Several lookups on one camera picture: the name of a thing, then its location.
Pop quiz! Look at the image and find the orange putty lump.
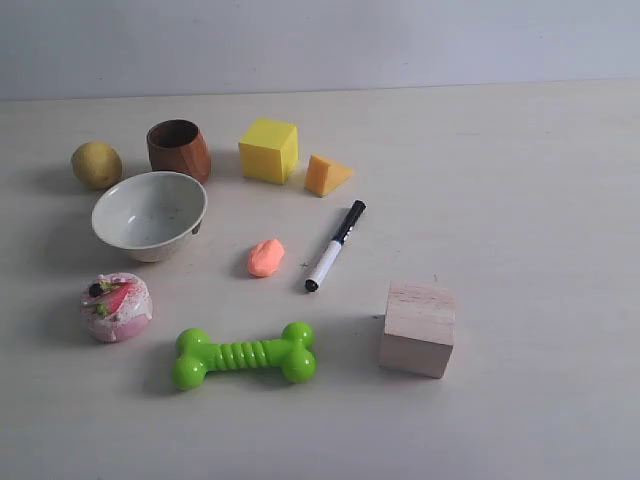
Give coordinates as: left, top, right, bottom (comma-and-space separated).
247, 238, 285, 278

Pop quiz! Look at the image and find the black white marker pen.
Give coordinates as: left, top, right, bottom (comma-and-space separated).
304, 200, 366, 293

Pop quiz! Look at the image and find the orange foam wedge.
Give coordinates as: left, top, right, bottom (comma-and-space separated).
304, 155, 355, 197

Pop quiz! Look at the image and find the yellow foam cube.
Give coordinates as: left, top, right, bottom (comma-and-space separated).
238, 118, 299, 185

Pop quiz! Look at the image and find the green bone dog toy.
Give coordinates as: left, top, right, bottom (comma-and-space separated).
171, 322, 317, 390

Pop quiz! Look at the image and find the light wooden block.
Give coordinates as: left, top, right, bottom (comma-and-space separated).
379, 282, 455, 379

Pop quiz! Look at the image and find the white ceramic bowl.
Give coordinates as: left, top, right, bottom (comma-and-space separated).
91, 171, 208, 263

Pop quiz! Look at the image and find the brown wooden cup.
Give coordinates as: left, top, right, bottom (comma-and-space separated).
146, 119, 212, 184

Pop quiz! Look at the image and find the pink toy cake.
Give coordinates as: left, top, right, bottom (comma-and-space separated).
80, 272, 153, 343

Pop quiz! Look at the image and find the yellow lemon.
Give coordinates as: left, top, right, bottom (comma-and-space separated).
71, 142, 123, 190

